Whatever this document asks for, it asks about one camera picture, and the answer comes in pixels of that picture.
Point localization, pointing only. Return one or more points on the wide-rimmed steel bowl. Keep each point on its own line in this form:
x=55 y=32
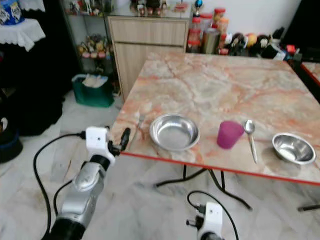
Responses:
x=174 y=132

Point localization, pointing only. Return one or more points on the black metal table legs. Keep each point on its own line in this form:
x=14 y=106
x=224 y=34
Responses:
x=185 y=172

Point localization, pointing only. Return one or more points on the green plastic basket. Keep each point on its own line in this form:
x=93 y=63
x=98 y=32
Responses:
x=92 y=97

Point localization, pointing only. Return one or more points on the light wooden cabinet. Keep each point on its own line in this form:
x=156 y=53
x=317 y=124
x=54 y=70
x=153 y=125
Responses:
x=140 y=55

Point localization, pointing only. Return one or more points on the purple plastic cup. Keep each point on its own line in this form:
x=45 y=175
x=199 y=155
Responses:
x=229 y=135

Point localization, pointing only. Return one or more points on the marble-print folding table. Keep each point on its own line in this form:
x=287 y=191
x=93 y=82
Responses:
x=205 y=85
x=312 y=71

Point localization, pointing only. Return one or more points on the glass display shelf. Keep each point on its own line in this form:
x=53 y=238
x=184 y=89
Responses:
x=92 y=47

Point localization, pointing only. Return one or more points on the black round bin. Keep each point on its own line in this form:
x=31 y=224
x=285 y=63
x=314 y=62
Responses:
x=10 y=145

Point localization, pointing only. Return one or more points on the steel spoon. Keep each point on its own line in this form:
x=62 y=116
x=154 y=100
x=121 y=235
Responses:
x=249 y=127

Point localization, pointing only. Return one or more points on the small deep steel bowl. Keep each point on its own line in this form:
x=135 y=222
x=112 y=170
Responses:
x=294 y=149

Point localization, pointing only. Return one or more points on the clear red-lidded jar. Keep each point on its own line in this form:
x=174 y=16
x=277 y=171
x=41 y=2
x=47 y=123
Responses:
x=206 y=21

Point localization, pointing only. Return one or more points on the blue ball trophy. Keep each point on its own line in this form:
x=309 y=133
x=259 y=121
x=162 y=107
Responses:
x=198 y=7

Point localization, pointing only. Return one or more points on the white lace cloth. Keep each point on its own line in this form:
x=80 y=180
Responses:
x=20 y=32

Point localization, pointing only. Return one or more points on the orange-filled red-lidded jar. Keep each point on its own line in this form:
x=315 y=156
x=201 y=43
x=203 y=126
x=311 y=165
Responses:
x=219 y=19

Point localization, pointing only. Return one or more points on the blue biscuit tin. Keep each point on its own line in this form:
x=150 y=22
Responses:
x=11 y=12

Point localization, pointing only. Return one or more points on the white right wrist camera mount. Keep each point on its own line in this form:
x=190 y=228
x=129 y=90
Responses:
x=213 y=217

